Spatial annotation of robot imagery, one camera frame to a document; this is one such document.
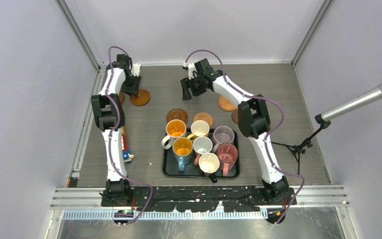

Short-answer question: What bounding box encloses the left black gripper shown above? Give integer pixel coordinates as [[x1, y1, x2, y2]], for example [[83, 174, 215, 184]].
[[122, 73, 142, 97]]

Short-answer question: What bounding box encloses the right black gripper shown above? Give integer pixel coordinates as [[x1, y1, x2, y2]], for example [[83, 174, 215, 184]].
[[180, 74, 206, 101]]

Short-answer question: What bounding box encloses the woven rattan coaster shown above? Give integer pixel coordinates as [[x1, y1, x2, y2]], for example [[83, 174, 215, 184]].
[[218, 96, 236, 112], [193, 112, 214, 127]]

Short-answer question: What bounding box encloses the white mug orange inside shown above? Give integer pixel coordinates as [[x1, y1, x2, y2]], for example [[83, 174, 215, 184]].
[[161, 119, 187, 149]]

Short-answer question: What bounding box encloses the dark brown wooden coaster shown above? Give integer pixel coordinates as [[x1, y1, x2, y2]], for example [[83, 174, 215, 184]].
[[231, 109, 239, 124]]

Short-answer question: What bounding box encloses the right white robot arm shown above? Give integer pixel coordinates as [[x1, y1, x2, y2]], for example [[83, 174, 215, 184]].
[[181, 59, 289, 205]]

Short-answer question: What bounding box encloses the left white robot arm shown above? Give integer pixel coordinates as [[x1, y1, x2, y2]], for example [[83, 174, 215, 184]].
[[91, 54, 141, 207]]

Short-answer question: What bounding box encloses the lilac mug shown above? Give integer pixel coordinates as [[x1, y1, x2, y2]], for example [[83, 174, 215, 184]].
[[211, 126, 235, 153]]

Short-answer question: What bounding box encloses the blue mug orange inside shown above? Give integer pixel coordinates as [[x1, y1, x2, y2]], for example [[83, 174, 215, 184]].
[[173, 137, 193, 172]]

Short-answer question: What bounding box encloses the black serving tray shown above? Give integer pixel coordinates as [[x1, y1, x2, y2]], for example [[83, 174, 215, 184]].
[[162, 128, 240, 179]]

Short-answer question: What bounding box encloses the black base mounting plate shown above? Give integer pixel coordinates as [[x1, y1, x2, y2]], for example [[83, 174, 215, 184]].
[[100, 186, 296, 213]]

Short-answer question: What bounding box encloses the silver microphone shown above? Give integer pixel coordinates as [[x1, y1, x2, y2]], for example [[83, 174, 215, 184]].
[[315, 83, 382, 124]]

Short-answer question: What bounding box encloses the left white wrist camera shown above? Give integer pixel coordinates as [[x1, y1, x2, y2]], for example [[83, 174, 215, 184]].
[[131, 63, 142, 77]]

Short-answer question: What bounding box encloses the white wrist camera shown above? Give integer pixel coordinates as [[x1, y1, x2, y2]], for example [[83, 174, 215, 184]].
[[182, 62, 198, 79], [131, 63, 142, 77]]

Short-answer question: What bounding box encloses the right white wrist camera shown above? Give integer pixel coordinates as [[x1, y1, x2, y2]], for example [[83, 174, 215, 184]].
[[182, 62, 198, 79]]

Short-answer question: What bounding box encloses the cream mug yellow handle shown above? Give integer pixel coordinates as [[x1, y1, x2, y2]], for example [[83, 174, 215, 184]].
[[187, 120, 210, 141]]

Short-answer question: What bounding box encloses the white mug pink handle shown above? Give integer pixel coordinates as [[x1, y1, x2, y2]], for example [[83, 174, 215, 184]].
[[193, 136, 213, 165]]

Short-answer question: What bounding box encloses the white mug black handle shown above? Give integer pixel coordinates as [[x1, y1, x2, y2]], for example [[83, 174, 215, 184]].
[[198, 152, 220, 184]]

